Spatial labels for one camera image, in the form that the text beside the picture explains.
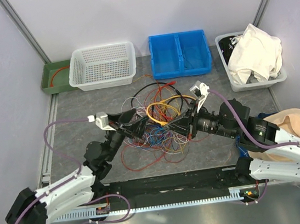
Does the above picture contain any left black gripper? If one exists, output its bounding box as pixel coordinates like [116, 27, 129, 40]
[100, 106, 155, 162]

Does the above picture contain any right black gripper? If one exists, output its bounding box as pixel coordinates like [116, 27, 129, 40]
[162, 95, 238, 147]

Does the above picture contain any yellow ethernet cable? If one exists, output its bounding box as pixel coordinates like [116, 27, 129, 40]
[144, 94, 188, 128]

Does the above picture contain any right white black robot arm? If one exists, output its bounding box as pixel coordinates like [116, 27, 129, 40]
[165, 99, 300, 185]

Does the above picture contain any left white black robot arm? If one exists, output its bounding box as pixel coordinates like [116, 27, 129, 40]
[5, 108, 149, 224]

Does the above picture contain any blue cloth under hat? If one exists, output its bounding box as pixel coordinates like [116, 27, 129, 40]
[235, 112, 274, 157]

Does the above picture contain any white perforated plastic basket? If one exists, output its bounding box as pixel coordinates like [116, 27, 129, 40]
[69, 41, 137, 91]

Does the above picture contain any blue divided plastic bin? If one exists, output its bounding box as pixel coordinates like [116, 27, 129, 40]
[148, 30, 212, 80]

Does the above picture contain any grey plastic tub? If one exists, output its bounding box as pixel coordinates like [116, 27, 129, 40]
[215, 31, 287, 92]

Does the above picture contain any green plastic tray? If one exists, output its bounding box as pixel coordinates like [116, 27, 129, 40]
[41, 60, 77, 95]

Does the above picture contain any black garment in tub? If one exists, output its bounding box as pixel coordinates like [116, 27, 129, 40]
[218, 35, 241, 64]

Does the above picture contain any white cloth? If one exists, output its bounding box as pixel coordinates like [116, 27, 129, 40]
[227, 24, 282, 85]

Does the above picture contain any beige fabric hat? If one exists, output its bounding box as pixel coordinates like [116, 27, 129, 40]
[243, 107, 300, 171]

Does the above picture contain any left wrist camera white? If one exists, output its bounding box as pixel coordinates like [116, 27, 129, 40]
[87, 112, 115, 131]

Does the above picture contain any black thick cable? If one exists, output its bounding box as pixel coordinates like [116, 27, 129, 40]
[131, 78, 195, 125]

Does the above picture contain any red ethernet cable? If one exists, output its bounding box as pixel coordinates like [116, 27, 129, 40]
[150, 80, 182, 120]

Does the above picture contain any thin orange wire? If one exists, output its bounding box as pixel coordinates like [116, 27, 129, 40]
[131, 73, 155, 84]

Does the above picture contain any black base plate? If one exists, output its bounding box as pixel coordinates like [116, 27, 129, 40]
[72, 162, 256, 211]

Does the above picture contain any grey slotted cable duct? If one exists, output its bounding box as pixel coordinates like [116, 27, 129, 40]
[53, 188, 244, 223]

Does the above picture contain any orange cable in green tray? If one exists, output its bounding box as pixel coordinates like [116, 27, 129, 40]
[48, 66, 73, 87]

